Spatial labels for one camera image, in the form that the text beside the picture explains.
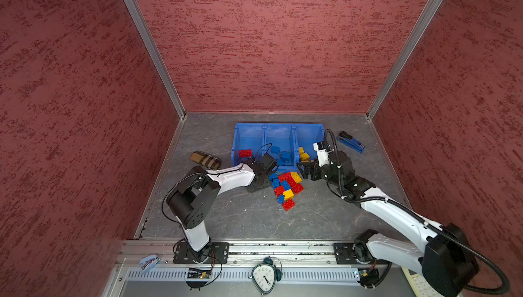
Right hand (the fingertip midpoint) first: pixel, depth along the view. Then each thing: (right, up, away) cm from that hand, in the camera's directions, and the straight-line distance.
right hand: (305, 165), depth 83 cm
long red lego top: (-6, -7, +11) cm, 14 cm away
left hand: (-19, -12, +8) cm, 24 cm away
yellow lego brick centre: (-7, -14, +4) cm, 16 cm away
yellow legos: (+2, +2, +15) cm, 15 cm away
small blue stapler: (-58, -33, -12) cm, 68 cm away
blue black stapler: (+27, +10, +23) cm, 37 cm away
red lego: (-28, +3, +17) cm, 33 cm away
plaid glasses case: (-46, 0, +14) cm, 49 cm away
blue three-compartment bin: (-5, +8, +22) cm, 24 cm away
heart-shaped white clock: (-17, -34, -16) cm, 42 cm away
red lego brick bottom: (-7, -17, +2) cm, 19 cm away
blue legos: (-7, +2, +17) cm, 19 cm away
